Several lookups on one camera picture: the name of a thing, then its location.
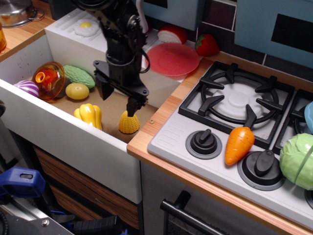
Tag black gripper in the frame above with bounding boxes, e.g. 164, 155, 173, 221
93, 55, 149, 117

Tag yellow toy corn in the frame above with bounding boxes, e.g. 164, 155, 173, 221
119, 111, 140, 134

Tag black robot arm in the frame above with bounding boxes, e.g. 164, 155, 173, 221
73, 0, 149, 117

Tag pink round plate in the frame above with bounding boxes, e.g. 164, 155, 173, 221
145, 43, 200, 76

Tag yellow toy bell pepper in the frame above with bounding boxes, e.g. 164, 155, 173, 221
74, 103, 102, 130

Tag yellow toy potato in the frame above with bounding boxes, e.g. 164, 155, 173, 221
66, 83, 89, 100

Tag green toy bitter gourd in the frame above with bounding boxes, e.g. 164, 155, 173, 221
63, 65, 95, 89

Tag white toy sink basin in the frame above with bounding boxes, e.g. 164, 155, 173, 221
0, 4, 203, 205

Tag toy fried egg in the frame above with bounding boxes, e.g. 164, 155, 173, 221
73, 19, 99, 37

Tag red white toy bread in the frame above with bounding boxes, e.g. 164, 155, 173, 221
157, 24, 188, 44

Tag purple striped toy onion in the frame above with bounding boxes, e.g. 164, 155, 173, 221
14, 80, 39, 98

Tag grey toy faucet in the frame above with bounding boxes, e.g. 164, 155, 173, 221
135, 0, 149, 33

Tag black left stove knob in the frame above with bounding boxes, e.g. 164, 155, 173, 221
185, 129, 223, 160

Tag black stove knob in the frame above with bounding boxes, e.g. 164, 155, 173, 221
185, 129, 223, 160
237, 150, 285, 191

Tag red toy strawberry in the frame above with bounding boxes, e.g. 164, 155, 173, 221
195, 34, 220, 56

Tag black burner grate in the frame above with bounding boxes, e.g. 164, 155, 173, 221
273, 90, 313, 155
179, 61, 295, 149

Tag grey toy stove top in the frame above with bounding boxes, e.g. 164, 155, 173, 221
147, 60, 313, 231

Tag orange transparent cup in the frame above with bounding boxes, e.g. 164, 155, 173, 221
0, 23, 6, 51

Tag orange toy carrot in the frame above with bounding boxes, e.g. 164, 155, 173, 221
225, 127, 255, 165

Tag blue clamp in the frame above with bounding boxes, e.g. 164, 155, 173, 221
0, 167, 46, 198

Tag steel pot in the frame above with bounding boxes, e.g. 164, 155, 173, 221
0, 0, 45, 28

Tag black right stove knob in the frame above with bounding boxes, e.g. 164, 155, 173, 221
237, 150, 285, 191

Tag green toy cabbage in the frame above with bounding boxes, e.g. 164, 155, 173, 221
280, 133, 313, 190

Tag light blue bowl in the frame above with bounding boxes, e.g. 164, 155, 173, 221
304, 102, 313, 134

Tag black oven door handle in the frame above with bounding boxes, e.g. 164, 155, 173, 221
160, 190, 227, 235

